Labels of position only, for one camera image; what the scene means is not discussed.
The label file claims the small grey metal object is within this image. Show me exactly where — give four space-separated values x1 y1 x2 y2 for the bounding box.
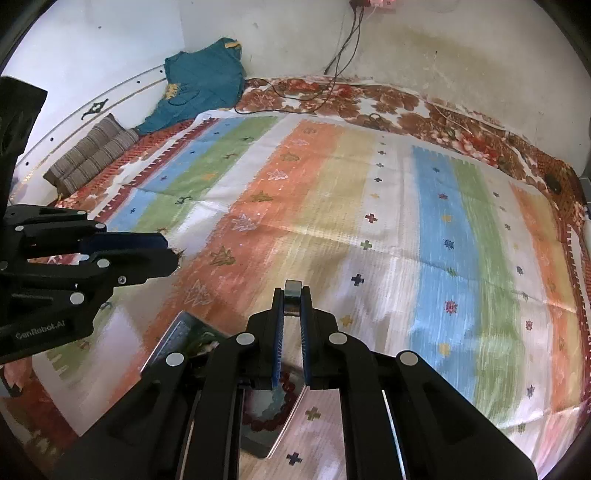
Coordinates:
284 279 303 317

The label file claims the square metal tin box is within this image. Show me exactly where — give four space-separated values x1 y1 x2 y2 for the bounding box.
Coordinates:
137 311 311 459

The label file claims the red bead bracelet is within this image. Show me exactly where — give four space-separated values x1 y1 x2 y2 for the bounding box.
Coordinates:
242 369 298 432

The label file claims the brown striped cushion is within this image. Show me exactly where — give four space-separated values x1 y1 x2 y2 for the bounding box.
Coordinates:
43 113 140 197

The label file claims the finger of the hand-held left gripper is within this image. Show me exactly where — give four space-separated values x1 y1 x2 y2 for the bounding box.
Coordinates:
2 205 169 254
0 249 180 306

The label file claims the white headboard with black ornament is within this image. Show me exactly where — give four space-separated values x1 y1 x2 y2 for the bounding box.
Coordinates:
0 65 171 204

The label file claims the colourful striped cloth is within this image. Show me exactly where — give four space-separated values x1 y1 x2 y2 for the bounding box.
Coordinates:
32 113 591 480

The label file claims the teal garment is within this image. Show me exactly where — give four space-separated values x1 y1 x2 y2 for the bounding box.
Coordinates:
136 38 247 136

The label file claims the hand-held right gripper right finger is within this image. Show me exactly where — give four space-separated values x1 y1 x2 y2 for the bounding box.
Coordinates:
299 285 539 480

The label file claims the black cable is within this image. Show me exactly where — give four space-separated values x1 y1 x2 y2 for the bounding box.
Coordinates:
233 4 393 130

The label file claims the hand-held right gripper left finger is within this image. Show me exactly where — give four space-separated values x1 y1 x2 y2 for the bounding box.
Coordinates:
53 287 284 480

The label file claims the brown floral bedsheet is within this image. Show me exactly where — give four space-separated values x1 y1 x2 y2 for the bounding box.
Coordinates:
0 76 591 444

